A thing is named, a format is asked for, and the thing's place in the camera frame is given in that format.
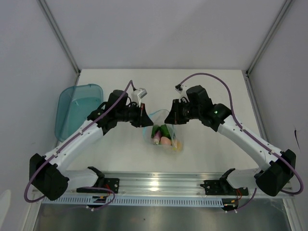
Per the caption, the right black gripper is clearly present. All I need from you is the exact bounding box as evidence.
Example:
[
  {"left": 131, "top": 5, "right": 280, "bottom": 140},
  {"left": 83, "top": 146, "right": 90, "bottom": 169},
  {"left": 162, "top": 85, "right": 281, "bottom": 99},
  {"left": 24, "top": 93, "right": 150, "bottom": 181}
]
[{"left": 165, "top": 99, "right": 202, "bottom": 125}]

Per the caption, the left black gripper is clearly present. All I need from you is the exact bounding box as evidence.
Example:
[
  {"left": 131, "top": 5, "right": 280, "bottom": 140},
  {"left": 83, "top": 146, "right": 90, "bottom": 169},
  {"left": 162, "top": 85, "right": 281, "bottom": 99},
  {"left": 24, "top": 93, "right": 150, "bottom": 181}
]
[{"left": 116, "top": 102, "right": 154, "bottom": 128}]

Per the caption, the light green toy cucumber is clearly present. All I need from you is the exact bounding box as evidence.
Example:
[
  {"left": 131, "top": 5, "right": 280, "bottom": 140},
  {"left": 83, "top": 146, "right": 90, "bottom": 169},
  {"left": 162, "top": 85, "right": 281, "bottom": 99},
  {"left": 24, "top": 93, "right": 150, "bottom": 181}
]
[{"left": 151, "top": 125, "right": 159, "bottom": 138}]

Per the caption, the dark green toy chili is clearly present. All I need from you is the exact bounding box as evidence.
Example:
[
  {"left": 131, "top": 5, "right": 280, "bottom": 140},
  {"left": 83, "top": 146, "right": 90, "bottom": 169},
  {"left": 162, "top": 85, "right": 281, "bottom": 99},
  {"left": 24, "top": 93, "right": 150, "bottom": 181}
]
[{"left": 160, "top": 124, "right": 171, "bottom": 139}]

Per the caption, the purple toy eggplant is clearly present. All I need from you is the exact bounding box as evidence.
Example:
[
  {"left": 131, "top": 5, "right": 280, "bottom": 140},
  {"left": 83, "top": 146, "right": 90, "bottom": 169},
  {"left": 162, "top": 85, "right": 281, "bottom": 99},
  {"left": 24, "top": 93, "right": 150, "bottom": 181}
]
[{"left": 152, "top": 130, "right": 162, "bottom": 145}]

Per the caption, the clear zip top bag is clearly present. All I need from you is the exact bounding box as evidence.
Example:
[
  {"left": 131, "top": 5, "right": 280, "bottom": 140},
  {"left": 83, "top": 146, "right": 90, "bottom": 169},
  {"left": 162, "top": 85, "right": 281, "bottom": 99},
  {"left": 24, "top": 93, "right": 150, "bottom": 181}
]
[{"left": 142, "top": 109, "right": 184, "bottom": 154}]

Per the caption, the pink toy food piece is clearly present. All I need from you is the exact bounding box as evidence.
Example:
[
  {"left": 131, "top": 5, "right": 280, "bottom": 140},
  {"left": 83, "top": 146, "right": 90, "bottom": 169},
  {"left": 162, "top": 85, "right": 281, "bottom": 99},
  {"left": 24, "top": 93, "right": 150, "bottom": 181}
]
[{"left": 160, "top": 137, "right": 172, "bottom": 146}]

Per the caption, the yellow toy lemon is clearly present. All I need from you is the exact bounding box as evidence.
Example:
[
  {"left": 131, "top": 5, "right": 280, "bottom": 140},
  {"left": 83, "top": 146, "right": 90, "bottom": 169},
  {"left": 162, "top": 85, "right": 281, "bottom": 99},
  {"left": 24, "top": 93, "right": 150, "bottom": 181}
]
[{"left": 174, "top": 140, "right": 183, "bottom": 152}]

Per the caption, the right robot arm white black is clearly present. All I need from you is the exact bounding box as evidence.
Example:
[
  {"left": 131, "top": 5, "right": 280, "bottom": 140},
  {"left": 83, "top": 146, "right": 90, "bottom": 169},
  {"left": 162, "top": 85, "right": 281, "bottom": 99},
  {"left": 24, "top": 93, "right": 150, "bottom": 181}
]
[{"left": 165, "top": 84, "right": 296, "bottom": 196}]

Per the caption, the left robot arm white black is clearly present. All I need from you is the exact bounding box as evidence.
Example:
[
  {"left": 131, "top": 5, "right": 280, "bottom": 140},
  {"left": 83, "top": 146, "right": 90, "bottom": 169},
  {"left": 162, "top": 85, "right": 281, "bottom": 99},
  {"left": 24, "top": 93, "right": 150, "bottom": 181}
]
[{"left": 29, "top": 88, "right": 153, "bottom": 201}]

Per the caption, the teal plastic bin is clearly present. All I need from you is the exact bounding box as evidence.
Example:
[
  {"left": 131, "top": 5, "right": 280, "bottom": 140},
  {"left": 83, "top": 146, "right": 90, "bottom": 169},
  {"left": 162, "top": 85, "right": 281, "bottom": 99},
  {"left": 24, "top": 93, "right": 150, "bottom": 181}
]
[{"left": 54, "top": 84, "right": 103, "bottom": 142}]

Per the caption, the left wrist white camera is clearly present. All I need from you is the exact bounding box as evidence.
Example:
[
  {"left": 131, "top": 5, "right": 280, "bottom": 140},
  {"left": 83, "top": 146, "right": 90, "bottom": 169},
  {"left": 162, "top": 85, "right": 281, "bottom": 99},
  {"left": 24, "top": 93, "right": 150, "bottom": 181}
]
[{"left": 131, "top": 88, "right": 147, "bottom": 107}]

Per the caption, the wrist white camera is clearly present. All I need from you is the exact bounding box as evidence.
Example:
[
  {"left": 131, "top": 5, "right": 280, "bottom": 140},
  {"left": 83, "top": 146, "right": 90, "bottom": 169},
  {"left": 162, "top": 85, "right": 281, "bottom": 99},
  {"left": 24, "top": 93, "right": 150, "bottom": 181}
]
[
  {"left": 131, "top": 88, "right": 147, "bottom": 107},
  {"left": 175, "top": 84, "right": 188, "bottom": 94}
]

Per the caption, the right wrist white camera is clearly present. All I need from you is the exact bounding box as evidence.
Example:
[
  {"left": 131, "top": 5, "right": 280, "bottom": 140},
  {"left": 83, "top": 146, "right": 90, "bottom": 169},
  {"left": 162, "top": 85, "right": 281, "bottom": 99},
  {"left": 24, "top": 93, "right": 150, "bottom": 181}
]
[{"left": 175, "top": 84, "right": 188, "bottom": 94}]

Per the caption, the aluminium mounting rail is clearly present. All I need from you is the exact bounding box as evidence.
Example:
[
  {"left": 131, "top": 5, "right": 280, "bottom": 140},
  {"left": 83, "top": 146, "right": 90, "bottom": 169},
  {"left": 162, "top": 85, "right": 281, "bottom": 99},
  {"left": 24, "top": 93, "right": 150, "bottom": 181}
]
[{"left": 32, "top": 170, "right": 295, "bottom": 199}]

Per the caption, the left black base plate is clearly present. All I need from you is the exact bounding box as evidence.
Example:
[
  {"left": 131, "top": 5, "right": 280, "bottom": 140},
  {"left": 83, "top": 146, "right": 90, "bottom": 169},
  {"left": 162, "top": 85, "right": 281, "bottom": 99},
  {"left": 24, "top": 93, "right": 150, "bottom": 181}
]
[{"left": 76, "top": 178, "right": 120, "bottom": 194}]

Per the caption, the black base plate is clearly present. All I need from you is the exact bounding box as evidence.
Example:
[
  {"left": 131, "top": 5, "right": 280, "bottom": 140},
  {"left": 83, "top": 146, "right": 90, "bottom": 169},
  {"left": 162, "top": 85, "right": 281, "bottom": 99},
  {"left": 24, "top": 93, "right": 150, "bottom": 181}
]
[
  {"left": 200, "top": 180, "right": 249, "bottom": 196},
  {"left": 76, "top": 178, "right": 120, "bottom": 194}
]

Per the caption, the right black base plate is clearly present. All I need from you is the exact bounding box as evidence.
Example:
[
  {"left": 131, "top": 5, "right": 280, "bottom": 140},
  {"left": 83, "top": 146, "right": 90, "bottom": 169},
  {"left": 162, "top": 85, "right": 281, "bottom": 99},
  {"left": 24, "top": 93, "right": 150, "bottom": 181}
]
[{"left": 200, "top": 180, "right": 249, "bottom": 196}]

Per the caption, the white slotted cable duct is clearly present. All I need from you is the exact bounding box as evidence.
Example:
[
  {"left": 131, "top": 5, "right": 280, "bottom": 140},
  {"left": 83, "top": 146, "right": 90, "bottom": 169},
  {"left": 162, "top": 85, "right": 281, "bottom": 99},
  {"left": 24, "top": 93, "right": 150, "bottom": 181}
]
[{"left": 42, "top": 195, "right": 224, "bottom": 207}]

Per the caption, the left aluminium frame post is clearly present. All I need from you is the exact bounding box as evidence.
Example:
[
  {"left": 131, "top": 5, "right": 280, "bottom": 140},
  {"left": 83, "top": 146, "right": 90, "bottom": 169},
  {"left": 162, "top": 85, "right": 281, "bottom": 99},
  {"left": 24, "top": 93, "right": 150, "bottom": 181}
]
[{"left": 37, "top": 0, "right": 80, "bottom": 74}]

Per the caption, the aluminium frame post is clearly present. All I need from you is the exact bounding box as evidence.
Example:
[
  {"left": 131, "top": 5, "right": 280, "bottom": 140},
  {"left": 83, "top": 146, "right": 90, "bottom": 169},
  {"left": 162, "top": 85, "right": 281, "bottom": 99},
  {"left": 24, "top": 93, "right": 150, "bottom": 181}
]
[
  {"left": 37, "top": 0, "right": 80, "bottom": 74},
  {"left": 245, "top": 0, "right": 295, "bottom": 77}
]

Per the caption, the right aluminium frame post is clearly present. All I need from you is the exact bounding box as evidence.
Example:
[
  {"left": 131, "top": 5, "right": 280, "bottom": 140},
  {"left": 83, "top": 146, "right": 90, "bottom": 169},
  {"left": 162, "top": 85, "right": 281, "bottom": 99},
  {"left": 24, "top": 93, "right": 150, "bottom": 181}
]
[{"left": 245, "top": 0, "right": 295, "bottom": 77}]

